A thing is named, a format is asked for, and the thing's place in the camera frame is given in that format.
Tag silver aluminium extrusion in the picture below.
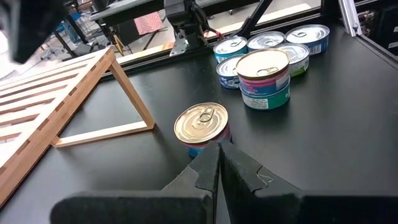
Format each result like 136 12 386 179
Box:
338 0 363 37

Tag gold lid pink blue can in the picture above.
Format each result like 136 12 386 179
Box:
173 101 233 159
235 48 291 96

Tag grey desk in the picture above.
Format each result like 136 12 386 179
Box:
90 0 169 22

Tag wooden slatted shelf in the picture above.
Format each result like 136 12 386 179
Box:
0 46 155 208

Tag silver lid can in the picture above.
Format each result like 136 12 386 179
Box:
247 30 286 52

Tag pink patterned cloth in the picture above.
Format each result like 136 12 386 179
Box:
133 11 165 35

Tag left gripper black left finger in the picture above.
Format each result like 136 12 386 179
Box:
49 141 221 224

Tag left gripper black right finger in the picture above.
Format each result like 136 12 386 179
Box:
220 139 398 224

